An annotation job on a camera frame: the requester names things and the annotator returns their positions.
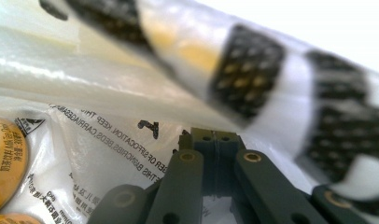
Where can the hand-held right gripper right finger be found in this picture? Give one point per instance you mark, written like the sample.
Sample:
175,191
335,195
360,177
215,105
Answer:
229,146

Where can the clear printed plastic bag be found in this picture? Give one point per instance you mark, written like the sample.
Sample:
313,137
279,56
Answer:
116,87

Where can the orange bottle with white cap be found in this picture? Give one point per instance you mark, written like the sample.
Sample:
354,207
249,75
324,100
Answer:
7,161

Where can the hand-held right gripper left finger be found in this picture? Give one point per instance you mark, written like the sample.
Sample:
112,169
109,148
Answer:
203,149

